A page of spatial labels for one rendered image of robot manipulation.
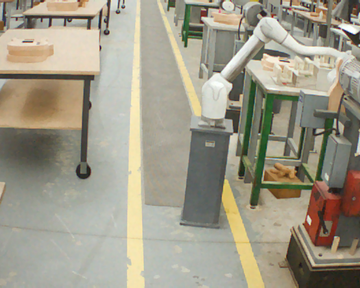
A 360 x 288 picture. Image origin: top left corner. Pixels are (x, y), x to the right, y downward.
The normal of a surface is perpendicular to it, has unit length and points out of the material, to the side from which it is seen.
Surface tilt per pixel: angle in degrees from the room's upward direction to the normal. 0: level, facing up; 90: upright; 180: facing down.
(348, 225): 90
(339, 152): 90
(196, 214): 90
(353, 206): 90
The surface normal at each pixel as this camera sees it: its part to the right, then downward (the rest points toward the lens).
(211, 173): -0.06, 0.34
